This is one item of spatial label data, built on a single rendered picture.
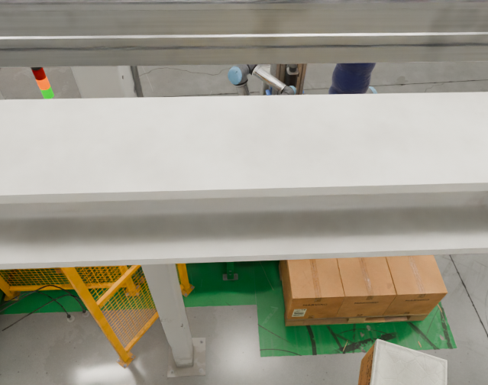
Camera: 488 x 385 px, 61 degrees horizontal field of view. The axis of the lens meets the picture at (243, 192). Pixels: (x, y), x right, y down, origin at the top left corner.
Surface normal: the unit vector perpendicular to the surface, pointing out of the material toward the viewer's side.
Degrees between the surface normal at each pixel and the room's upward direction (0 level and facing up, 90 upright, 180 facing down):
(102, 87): 90
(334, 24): 90
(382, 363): 0
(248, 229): 0
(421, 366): 0
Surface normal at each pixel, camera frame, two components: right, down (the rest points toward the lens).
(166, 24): 0.05, 0.78
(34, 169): 0.02, -0.62
